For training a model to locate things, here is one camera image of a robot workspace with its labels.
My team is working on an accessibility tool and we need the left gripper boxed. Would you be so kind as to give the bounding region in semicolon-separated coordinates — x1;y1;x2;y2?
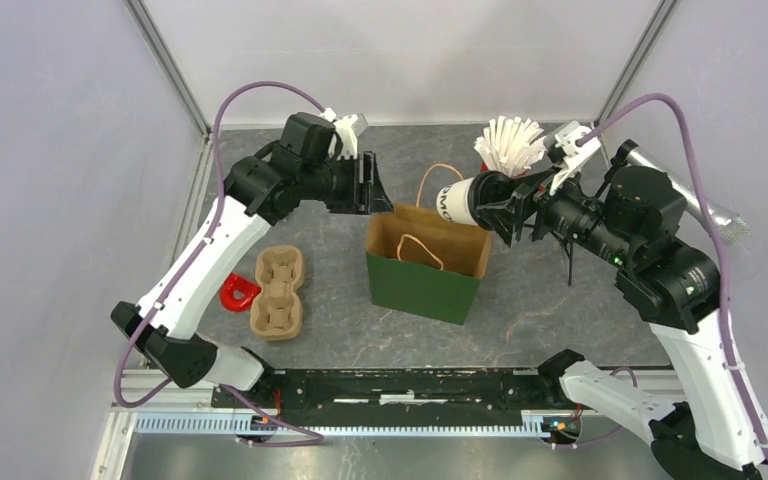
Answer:
300;150;394;214

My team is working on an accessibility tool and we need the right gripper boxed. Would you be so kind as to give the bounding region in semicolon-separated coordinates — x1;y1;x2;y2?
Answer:
477;158;636;266

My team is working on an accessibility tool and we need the green paper bag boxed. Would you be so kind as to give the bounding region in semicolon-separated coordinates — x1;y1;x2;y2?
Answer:
365;197;492;325

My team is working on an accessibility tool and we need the brown cardboard cup carrier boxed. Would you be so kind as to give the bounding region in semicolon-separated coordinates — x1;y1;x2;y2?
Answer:
250;245;305;341

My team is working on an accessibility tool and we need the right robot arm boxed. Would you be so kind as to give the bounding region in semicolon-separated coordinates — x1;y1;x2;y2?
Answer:
466;166;768;479

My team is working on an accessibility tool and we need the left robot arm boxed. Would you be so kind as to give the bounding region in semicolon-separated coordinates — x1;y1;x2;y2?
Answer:
111;112;393;408

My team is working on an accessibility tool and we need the red cup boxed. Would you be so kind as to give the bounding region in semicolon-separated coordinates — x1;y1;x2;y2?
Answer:
476;163;526;182

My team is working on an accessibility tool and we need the white wrapped straws bundle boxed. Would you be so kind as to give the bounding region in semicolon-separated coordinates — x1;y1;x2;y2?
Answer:
473;115;546;175

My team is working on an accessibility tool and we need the red plastic clip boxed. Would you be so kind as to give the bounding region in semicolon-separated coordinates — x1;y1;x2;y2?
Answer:
219;273;262;313

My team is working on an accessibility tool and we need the silver microphone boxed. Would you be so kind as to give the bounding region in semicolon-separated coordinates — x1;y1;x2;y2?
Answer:
626;146;751;245

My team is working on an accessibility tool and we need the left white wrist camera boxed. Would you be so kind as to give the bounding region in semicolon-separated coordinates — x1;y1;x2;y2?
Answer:
319;107;369;159

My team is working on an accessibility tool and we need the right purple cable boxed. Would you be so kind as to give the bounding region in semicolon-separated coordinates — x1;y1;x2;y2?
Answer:
552;93;768;480

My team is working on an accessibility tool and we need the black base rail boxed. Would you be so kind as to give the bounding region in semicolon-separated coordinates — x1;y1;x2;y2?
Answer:
245;367;575;427

